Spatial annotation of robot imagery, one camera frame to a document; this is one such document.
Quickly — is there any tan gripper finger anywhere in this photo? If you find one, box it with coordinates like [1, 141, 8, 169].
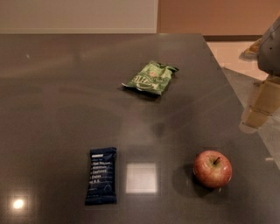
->
[241, 75, 280, 130]

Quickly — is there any green jalapeno chip bag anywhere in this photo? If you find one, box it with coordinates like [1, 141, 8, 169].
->
[122, 61, 179, 95]

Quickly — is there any dark blue rxbar wrapper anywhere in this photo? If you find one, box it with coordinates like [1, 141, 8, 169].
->
[85, 147, 116, 206]

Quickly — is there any red apple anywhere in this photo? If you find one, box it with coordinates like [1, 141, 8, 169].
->
[193, 150, 232, 188]

